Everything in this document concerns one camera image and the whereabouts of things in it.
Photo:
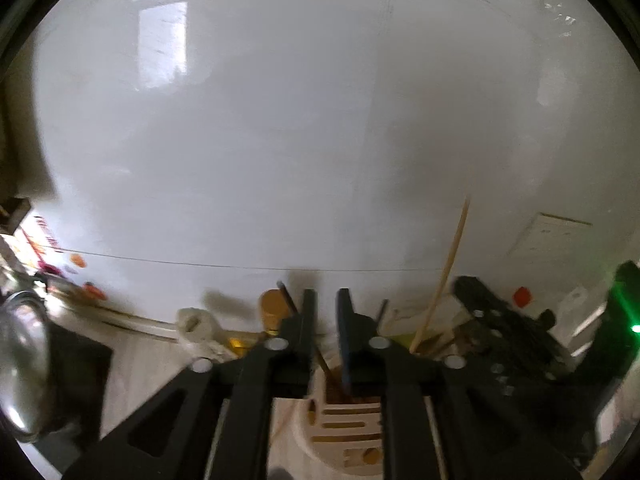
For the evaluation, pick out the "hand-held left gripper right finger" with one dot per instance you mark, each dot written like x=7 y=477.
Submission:
x=346 y=345

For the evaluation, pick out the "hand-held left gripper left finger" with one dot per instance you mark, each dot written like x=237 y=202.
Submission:
x=305 y=340

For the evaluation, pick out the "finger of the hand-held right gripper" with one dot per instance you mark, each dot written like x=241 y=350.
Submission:
x=492 y=320

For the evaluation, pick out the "dark wooden chopstick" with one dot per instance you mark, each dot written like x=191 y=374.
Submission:
x=382 y=312
x=289 y=297

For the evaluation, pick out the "light wooden chopstick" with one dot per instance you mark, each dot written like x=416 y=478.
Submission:
x=450 y=265

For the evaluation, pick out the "cream cylindrical utensil holder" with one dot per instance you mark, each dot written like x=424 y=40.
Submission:
x=320 y=460

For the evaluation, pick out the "red small object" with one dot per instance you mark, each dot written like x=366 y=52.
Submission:
x=522 y=296

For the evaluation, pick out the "dark glass bottle gold cap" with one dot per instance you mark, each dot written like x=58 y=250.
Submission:
x=272 y=310

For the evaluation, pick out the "glass oil bottle white lid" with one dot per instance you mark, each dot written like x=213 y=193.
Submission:
x=200 y=330

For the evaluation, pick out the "black gas stove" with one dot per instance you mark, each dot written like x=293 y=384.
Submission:
x=75 y=375

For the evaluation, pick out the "range hood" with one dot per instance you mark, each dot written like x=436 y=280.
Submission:
x=20 y=150

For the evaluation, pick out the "white wall socket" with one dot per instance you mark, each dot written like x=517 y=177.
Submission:
x=550 y=237

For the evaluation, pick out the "fruit wall stickers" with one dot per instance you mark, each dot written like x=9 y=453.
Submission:
x=50 y=240

